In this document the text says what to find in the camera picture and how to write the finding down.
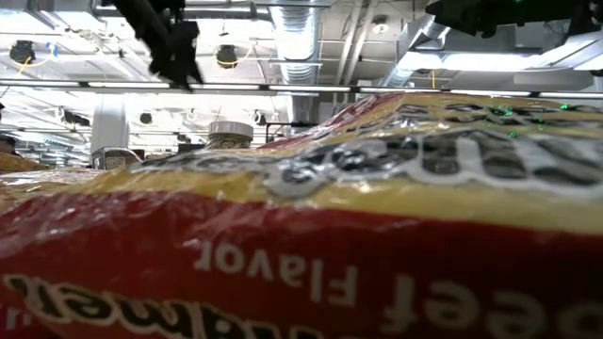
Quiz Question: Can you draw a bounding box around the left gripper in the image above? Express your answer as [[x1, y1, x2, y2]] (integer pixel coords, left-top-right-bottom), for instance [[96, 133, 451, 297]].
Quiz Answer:
[[149, 21, 204, 91]]

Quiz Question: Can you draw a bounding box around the white-lidded spice jar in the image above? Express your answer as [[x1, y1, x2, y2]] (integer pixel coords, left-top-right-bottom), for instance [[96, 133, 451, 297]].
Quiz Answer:
[[206, 121, 255, 151]]

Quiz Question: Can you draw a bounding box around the lime chili shrimp noodle packet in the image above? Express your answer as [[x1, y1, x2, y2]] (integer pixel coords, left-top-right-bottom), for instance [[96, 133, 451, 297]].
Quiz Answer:
[[0, 168, 114, 216]]

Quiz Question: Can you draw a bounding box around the round black ceiling fixture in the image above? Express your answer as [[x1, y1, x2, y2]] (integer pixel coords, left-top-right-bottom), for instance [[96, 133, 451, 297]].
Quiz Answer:
[[215, 44, 239, 70], [8, 40, 37, 65]]

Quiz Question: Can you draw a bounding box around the white pillar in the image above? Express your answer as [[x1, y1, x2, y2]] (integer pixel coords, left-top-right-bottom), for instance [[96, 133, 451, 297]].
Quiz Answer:
[[90, 93, 131, 153]]

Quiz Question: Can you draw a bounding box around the clear plastic bin with sticker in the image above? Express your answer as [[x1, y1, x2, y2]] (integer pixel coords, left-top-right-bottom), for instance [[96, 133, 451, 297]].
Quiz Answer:
[[90, 145, 145, 171]]

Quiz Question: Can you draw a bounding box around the long ceiling light strip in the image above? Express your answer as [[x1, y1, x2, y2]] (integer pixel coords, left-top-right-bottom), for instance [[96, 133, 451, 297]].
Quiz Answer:
[[0, 78, 603, 100]]

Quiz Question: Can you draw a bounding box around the round ceiling lamp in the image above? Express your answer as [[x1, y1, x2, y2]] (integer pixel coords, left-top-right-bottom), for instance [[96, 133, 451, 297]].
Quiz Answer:
[[371, 13, 390, 35]]

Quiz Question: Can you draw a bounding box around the red beef flavor noodle packet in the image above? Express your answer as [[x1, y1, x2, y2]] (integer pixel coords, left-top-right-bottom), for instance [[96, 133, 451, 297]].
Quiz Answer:
[[0, 91, 603, 339]]

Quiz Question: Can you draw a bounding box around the silver round air duct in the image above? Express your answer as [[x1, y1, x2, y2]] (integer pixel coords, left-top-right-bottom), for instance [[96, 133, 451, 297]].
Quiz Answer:
[[270, 0, 324, 122]]

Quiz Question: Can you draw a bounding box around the large pale ceiling duct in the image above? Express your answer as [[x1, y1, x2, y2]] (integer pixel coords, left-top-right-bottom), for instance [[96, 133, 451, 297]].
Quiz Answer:
[[381, 13, 603, 89]]

